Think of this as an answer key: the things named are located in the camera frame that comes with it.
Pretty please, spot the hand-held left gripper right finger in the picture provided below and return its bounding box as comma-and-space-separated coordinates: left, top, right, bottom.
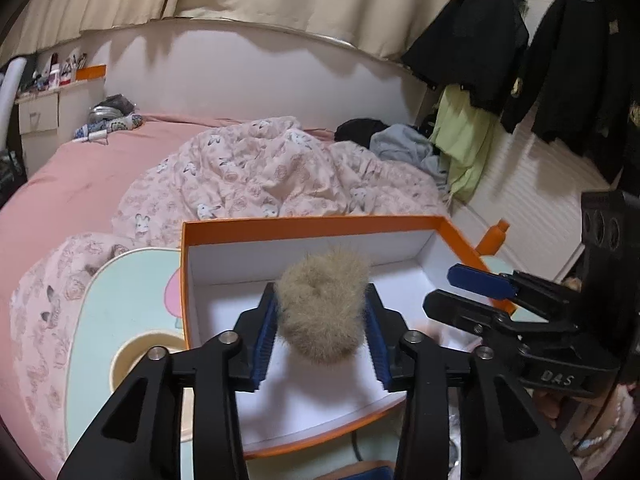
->
364, 285, 583, 480

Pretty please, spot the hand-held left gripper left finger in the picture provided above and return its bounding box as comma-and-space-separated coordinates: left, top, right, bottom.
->
57, 282, 278, 480

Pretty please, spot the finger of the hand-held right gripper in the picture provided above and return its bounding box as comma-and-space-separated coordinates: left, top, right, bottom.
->
422, 288, 578, 347
446, 264, 581, 307

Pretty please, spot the beige fluffy scrunchie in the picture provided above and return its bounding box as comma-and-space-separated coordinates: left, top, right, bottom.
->
274, 249, 373, 363

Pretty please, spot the orange cardboard box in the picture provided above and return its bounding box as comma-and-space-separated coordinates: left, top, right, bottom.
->
180, 215, 516, 458

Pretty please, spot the person's right hand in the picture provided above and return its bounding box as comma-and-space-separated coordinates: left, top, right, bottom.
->
532, 389, 568, 419

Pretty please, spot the orange bottle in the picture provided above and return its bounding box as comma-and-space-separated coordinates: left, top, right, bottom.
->
475, 219, 511, 256

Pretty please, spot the light green hanging garment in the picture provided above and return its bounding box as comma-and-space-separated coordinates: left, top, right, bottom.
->
430, 82, 501, 203

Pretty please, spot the mint cartoon print bed table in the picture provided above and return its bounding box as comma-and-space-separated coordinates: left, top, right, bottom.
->
65, 247, 551, 480

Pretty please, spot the pink floral blanket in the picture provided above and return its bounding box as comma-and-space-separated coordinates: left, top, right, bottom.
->
10, 116, 451, 461

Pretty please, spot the black crumpled garment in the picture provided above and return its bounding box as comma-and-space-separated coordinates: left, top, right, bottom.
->
334, 118, 401, 150

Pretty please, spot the black hanging jacket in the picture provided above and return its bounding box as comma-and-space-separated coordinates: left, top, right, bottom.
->
402, 0, 531, 113
500, 0, 640, 183

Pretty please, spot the pink bedsheet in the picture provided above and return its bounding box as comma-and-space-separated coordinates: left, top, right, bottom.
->
0, 112, 336, 321

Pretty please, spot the blue patterned cloth roll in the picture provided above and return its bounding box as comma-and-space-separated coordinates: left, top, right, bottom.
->
75, 114, 145, 141

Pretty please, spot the dark grey bag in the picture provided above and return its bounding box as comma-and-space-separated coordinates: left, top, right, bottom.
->
89, 94, 137, 122

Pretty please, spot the white bedside cabinet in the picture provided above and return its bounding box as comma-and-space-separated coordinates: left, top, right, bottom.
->
15, 91, 62, 136

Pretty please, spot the row of toiletry bottles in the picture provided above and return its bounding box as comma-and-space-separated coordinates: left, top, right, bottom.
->
20, 51, 90, 92

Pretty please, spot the white curved tube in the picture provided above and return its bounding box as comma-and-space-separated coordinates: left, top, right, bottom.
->
0, 56, 32, 153

